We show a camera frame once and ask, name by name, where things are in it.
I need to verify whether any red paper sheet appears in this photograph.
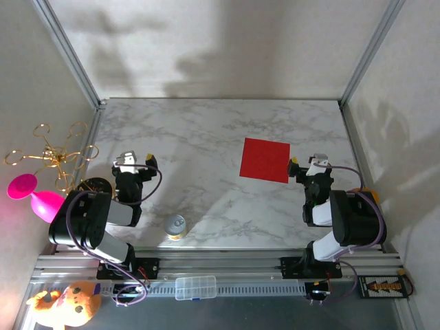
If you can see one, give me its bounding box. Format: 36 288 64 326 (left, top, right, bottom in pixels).
239 137 292 184

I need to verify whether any black power distribution board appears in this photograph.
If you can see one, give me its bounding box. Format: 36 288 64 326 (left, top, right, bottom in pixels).
357 274 412 299

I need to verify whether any pink plastic wine glass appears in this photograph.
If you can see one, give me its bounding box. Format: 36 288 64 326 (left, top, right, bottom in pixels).
7 173 67 224

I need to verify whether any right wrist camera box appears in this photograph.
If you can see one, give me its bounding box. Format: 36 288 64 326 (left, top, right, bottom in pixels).
309 153 330 168

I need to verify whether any aluminium table side rail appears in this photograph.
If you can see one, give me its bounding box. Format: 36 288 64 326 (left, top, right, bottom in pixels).
51 104 106 255
340 102 389 254

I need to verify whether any silver tin can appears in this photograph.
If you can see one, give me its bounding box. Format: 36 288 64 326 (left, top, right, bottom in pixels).
163 214 188 242

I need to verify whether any clear plastic compartment box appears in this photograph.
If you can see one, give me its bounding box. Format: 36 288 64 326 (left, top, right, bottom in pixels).
175 275 218 301

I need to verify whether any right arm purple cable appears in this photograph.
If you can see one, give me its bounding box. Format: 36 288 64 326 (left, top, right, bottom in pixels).
309 163 388 306

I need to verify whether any yellow connector power lead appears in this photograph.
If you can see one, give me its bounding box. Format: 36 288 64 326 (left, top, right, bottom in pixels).
397 269 416 296

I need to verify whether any aluminium frame rail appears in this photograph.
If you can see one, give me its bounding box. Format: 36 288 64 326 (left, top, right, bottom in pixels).
32 252 405 285

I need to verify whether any gold wire glass rack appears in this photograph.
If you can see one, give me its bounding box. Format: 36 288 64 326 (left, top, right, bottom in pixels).
5 122 113 204

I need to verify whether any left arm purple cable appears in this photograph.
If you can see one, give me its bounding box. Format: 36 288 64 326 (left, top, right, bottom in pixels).
65 164 163 307

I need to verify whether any small black controller board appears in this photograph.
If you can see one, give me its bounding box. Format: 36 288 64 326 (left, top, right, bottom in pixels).
113 283 147 299
304 280 333 302

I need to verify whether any grey slotted cable duct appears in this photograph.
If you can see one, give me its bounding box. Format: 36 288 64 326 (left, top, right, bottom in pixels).
98 278 307 298

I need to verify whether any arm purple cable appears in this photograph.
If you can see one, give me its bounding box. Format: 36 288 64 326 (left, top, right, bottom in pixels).
309 163 388 306
65 164 163 307

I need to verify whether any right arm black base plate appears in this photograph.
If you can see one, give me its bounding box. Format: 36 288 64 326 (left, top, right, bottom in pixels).
280 256 344 280

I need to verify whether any orange plush toy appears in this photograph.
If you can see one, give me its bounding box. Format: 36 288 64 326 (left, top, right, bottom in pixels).
26 280 102 327

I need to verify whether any orange plastic wine glass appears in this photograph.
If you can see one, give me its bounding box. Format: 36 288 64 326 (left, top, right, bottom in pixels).
349 187 381 204

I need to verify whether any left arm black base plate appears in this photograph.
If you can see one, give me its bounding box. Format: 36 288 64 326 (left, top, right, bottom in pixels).
96 256 161 280

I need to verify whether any aluminium frame post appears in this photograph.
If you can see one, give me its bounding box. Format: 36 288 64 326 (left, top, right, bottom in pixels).
32 0 106 111
338 0 407 107

